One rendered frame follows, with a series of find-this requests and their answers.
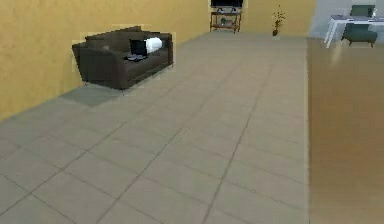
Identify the white pillow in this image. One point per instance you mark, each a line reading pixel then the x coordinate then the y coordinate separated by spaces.
pixel 153 44

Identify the black laptop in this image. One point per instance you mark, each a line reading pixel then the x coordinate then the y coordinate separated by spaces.
pixel 137 48

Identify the brown wooden television stand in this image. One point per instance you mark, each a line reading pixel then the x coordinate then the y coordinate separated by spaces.
pixel 225 22

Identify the dark brown sofa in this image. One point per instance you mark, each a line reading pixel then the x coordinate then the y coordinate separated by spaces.
pixel 106 68

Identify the black television set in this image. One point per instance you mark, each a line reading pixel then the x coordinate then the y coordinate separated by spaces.
pixel 227 3

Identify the thin house plant in pot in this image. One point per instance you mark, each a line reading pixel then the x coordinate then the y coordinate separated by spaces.
pixel 277 20

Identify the white desk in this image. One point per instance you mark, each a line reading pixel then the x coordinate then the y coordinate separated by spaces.
pixel 343 20

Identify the dark green armchair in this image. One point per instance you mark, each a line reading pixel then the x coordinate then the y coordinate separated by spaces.
pixel 360 31

